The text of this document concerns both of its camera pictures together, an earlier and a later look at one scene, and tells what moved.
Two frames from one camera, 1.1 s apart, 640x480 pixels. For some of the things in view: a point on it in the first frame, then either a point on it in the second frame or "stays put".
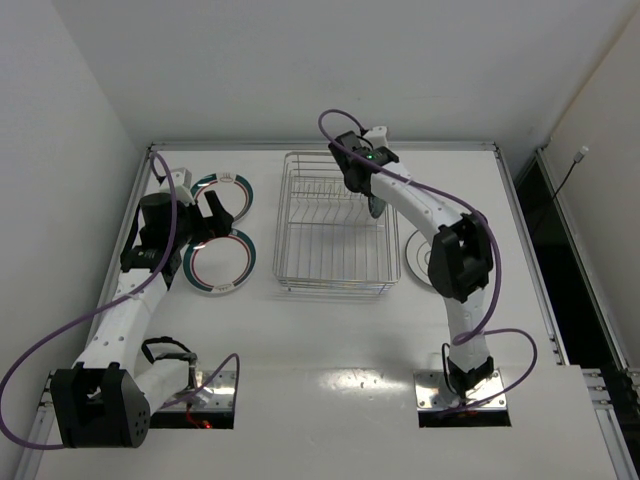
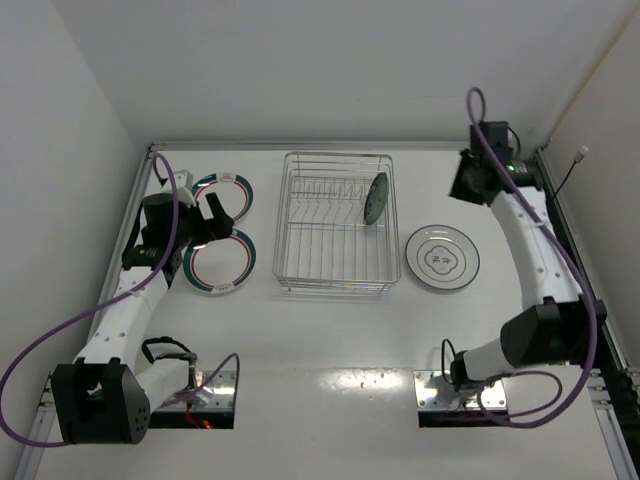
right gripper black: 357,181 → 460,182
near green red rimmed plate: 220,264 stays put
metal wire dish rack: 327,238 stays put
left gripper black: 201,220 stays put
